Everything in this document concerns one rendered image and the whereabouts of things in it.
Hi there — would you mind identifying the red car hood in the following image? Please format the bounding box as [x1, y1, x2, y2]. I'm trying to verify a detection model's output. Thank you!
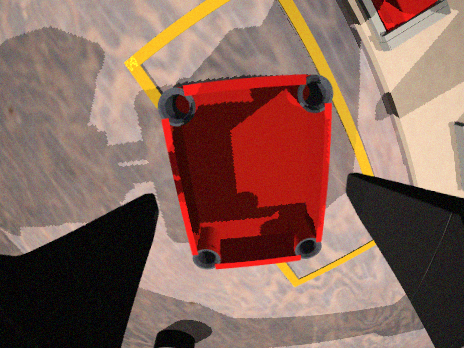
[157, 74, 333, 269]

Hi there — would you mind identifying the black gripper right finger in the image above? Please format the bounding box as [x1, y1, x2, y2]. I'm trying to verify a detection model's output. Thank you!
[345, 173, 464, 348]

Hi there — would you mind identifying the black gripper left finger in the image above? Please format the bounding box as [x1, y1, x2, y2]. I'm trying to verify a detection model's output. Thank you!
[0, 194, 159, 348]

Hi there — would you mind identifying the black toy tyre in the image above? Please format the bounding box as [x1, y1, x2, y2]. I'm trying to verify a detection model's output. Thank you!
[153, 329, 196, 348]

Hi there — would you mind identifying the yellow rectangular frame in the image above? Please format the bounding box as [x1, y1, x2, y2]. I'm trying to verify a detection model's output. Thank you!
[124, 0, 376, 286]

